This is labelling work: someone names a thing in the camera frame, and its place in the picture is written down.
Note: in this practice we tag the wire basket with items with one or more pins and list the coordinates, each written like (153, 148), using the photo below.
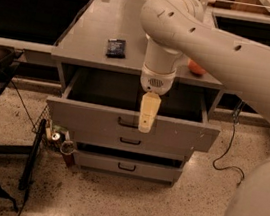
(54, 135)

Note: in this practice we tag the dark blue snack packet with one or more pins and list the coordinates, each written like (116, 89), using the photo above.
(116, 48)

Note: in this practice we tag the grey top drawer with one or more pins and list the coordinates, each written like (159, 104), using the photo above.
(108, 103)

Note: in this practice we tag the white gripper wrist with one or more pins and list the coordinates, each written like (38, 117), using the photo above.
(156, 82)

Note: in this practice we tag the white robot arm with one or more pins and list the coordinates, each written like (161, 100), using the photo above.
(243, 66)

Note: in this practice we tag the grey drawer cabinet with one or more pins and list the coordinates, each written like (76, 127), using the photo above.
(85, 46)

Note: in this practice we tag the grey middle drawer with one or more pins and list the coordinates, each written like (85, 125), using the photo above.
(126, 144)

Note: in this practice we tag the grey bottom drawer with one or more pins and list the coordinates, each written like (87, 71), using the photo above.
(129, 167)

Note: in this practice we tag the grey drawer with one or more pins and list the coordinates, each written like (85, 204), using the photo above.
(108, 103)
(126, 144)
(129, 167)

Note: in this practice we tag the black upright bar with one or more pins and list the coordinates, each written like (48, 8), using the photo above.
(26, 175)

